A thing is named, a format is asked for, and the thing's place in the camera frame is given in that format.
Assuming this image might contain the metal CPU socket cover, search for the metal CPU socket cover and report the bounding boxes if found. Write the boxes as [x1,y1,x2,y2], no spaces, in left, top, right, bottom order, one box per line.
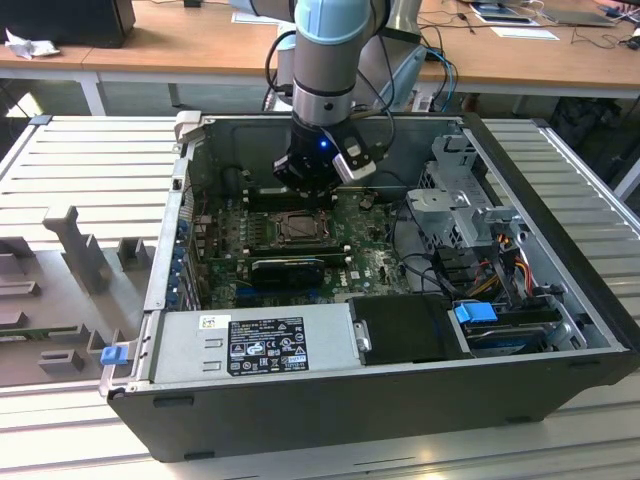
[273,212,331,245]

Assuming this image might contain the CPU socket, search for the CPU socket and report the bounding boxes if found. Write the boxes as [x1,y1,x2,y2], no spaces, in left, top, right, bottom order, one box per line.
[269,209,335,248]

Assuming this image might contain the blue expansion slot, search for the blue expansion slot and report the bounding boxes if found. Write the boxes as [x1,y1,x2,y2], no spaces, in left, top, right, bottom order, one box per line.
[234,285,321,297]

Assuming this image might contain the black plastic cover box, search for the black plastic cover box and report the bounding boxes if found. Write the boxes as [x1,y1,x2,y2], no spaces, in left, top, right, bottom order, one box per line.
[347,294,474,366]

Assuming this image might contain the black graphics card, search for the black graphics card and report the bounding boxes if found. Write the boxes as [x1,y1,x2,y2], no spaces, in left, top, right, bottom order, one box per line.
[249,257,325,289]

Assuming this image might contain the green motherboard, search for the green motherboard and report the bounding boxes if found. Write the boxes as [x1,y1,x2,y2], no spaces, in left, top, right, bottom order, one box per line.
[192,192,441,311]

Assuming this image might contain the grey plastic case latch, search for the grey plastic case latch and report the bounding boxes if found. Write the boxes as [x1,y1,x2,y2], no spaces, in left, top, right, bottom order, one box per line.
[174,110,204,146]

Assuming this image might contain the silver metal drive cage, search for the silver metal drive cage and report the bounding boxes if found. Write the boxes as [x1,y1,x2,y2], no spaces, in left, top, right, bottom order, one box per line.
[404,134,531,251]

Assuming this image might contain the white paper sheet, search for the white paper sheet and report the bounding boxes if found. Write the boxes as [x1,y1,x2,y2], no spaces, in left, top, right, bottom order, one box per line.
[232,11,279,25]
[489,24,561,41]

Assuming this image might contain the wooden desk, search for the wooden desk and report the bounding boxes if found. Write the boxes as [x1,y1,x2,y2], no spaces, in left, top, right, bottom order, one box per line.
[0,0,640,99]

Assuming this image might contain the silver power supply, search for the silver power supply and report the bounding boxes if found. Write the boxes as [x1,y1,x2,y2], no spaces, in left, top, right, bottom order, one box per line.
[149,304,371,384]

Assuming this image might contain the hard disk in blue carrier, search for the hard disk in blue carrier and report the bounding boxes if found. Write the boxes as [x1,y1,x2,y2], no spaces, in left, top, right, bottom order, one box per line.
[452,299,559,357]

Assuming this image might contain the blue white booklet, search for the blue white booklet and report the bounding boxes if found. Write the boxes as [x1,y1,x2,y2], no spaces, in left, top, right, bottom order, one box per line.
[469,2,539,24]

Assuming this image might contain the black open PC case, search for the black open PC case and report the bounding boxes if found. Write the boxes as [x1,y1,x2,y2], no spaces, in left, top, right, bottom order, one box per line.
[99,110,640,464]

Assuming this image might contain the grey parts rack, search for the grey parts rack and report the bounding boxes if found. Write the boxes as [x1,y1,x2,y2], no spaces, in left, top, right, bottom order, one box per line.
[0,204,156,389]

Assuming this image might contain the black box on desk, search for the black box on desk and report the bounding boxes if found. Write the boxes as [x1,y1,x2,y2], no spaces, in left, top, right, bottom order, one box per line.
[0,0,136,49]

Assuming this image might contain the black office chair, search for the black office chair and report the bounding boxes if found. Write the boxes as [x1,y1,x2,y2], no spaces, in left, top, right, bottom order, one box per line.
[547,97,640,191]

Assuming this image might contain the crumpled white paper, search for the crumpled white paper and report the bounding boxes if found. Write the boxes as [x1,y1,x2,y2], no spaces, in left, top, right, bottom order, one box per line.
[4,27,61,60]

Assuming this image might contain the dark closed laptop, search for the dark closed laptop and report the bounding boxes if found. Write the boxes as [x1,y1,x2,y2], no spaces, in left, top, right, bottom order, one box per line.
[542,7,619,29]

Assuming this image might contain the green RAM stick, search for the green RAM stick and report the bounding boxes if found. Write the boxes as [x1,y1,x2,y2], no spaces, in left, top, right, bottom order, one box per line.
[0,325,84,342]

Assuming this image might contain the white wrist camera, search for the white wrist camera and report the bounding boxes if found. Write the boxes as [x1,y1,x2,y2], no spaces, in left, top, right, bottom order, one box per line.
[332,142,377,184]

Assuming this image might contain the yellow black wire bundle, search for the yellow black wire bundle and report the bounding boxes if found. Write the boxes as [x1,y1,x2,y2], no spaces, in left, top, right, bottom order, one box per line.
[469,278,506,301]

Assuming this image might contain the red orange wire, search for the red orange wire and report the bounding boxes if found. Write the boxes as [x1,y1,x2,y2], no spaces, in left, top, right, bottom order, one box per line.
[512,252,532,294]

